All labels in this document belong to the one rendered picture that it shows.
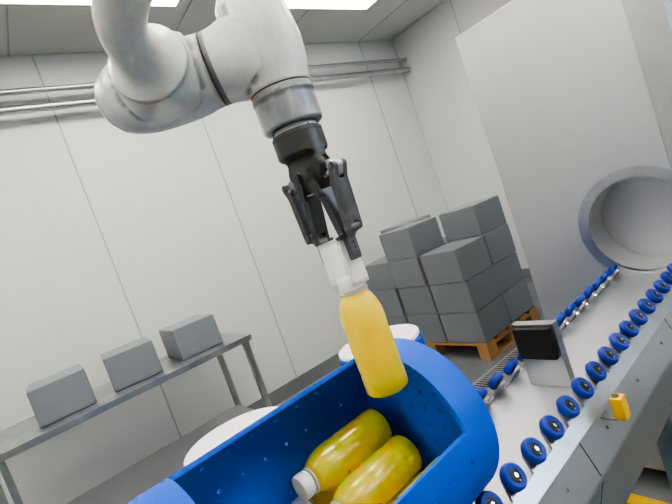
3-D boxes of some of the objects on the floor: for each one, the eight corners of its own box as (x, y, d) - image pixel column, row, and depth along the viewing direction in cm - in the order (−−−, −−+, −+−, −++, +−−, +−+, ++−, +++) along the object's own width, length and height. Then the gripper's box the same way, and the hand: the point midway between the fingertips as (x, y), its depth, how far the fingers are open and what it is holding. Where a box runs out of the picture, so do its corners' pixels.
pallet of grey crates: (540, 320, 398) (499, 194, 390) (491, 361, 351) (444, 218, 343) (438, 322, 495) (404, 221, 486) (389, 354, 448) (350, 242, 440)
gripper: (350, 103, 60) (408, 269, 61) (285, 146, 73) (335, 281, 75) (308, 109, 55) (372, 288, 57) (246, 154, 68) (300, 298, 70)
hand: (343, 263), depth 65 cm, fingers closed on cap, 4 cm apart
